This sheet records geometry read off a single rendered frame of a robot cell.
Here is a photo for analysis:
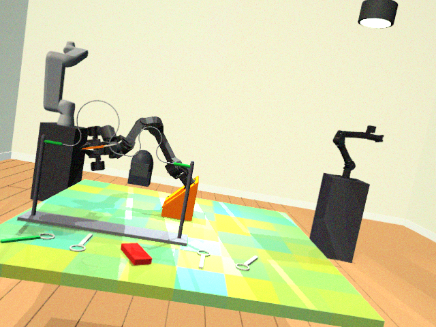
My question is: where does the green handle with white loop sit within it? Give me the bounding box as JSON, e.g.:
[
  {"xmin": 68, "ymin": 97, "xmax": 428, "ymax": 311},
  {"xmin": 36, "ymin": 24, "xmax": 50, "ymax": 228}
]
[{"xmin": 0, "ymin": 233, "xmax": 55, "ymax": 243}]

